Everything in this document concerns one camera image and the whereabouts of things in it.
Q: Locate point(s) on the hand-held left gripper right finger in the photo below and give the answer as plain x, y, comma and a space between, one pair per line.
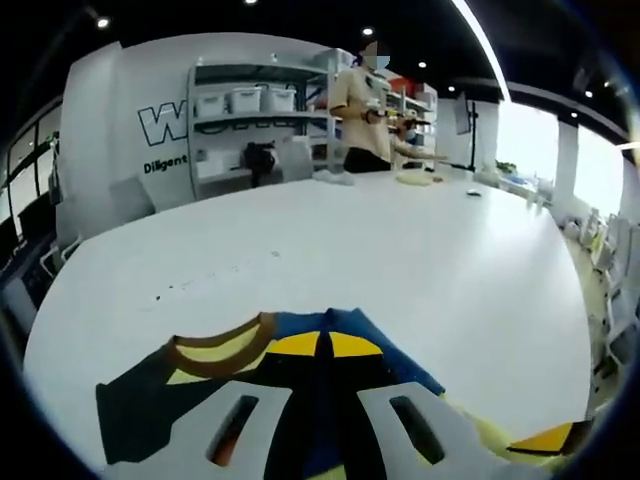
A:
380, 415

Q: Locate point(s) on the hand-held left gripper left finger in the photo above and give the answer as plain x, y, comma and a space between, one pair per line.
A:
300, 410

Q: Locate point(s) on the yellow blue grey garment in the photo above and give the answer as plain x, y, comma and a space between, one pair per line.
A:
150, 400

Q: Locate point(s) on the white crumpled cloth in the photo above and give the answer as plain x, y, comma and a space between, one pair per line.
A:
334, 177

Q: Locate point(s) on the beige cloth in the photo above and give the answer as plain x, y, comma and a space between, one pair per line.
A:
414, 178

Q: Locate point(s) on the grey chair back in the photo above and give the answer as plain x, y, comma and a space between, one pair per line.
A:
296, 156
130, 196

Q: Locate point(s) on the green potted plant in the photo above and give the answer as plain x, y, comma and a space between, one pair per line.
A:
509, 167

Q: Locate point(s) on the grey metal storage shelf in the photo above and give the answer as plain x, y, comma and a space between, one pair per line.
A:
420, 100
192, 150

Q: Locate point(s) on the white office chair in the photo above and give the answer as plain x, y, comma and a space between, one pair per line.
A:
61, 255

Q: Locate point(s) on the black tripod stand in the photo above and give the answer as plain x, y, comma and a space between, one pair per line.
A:
475, 145

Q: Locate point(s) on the white storage bin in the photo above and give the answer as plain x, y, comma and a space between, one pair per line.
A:
278, 99
245, 100
212, 104

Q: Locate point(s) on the long ceiling light strip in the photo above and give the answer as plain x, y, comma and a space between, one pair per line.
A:
482, 45

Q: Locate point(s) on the black wall screen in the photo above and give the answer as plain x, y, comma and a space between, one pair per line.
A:
463, 114

